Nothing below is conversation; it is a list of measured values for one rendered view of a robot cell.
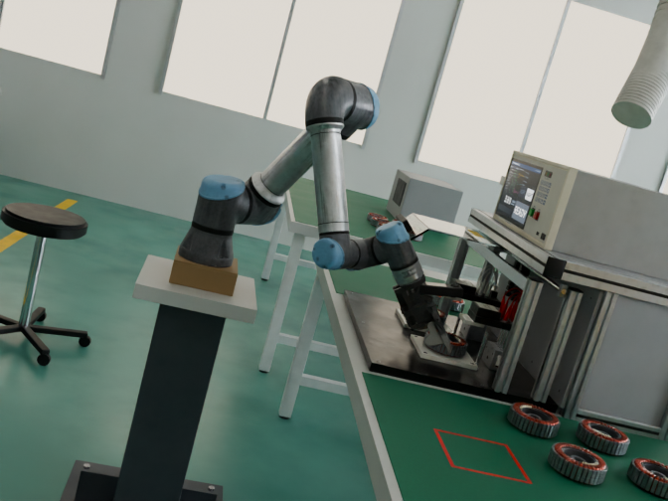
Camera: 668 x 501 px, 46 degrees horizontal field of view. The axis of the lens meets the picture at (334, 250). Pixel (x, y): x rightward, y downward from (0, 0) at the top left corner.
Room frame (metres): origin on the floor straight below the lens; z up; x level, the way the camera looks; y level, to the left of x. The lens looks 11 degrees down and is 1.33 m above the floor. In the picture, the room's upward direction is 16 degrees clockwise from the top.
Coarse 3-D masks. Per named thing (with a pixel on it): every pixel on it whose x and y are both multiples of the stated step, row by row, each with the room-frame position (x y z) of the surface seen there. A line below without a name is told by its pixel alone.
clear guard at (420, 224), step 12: (408, 216) 2.29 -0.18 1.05; (420, 216) 2.28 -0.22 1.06; (420, 228) 2.10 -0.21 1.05; (432, 228) 2.09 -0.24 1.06; (444, 228) 2.16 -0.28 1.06; (456, 228) 2.23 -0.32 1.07; (468, 228) 2.31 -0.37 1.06; (468, 240) 2.08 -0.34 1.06; (480, 240) 2.11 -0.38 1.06; (492, 240) 2.19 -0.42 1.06
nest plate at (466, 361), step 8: (416, 336) 2.01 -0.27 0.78; (416, 344) 1.95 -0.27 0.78; (424, 352) 1.89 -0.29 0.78; (432, 352) 1.91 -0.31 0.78; (432, 360) 1.88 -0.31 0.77; (440, 360) 1.88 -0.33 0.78; (448, 360) 1.89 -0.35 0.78; (456, 360) 1.90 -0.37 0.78; (464, 360) 1.92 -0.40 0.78; (472, 360) 1.94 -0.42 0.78; (472, 368) 1.90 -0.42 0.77
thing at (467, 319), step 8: (472, 304) 1.99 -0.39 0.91; (480, 304) 1.97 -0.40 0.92; (488, 304) 2.00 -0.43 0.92; (472, 312) 1.97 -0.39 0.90; (480, 312) 1.94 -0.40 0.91; (488, 312) 1.94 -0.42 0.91; (496, 312) 1.94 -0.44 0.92; (464, 320) 1.94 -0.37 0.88; (472, 320) 1.95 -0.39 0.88; (480, 320) 1.94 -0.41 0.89; (488, 320) 1.94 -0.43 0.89; (496, 320) 1.94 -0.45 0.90; (504, 328) 1.94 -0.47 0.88; (504, 336) 1.98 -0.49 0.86; (504, 344) 1.96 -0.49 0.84
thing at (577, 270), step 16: (480, 224) 2.30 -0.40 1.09; (496, 224) 2.17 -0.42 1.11; (496, 240) 2.13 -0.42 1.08; (512, 240) 2.01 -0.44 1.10; (528, 240) 1.98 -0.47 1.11; (528, 256) 1.87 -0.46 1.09; (544, 256) 1.78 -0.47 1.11; (560, 256) 1.81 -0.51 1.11; (544, 272) 1.76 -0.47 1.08; (560, 272) 1.76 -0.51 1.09; (576, 272) 1.77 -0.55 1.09; (592, 272) 1.77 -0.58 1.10; (608, 272) 1.78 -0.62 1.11; (624, 272) 1.85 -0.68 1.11; (608, 288) 1.78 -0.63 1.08; (624, 288) 1.79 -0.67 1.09; (640, 288) 1.79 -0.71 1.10; (656, 288) 1.80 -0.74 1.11
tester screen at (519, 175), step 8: (512, 168) 2.27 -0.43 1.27; (520, 168) 2.20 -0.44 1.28; (528, 168) 2.14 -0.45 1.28; (512, 176) 2.25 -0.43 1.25; (520, 176) 2.18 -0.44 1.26; (528, 176) 2.12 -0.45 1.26; (536, 176) 2.07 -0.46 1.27; (512, 184) 2.23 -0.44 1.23; (520, 184) 2.16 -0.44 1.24; (528, 184) 2.11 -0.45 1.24; (536, 184) 2.05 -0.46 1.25; (504, 192) 2.27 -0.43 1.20; (512, 192) 2.21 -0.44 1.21; (512, 200) 2.19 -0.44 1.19; (520, 200) 2.13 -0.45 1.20; (512, 208) 2.17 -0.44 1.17; (520, 224) 2.07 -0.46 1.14
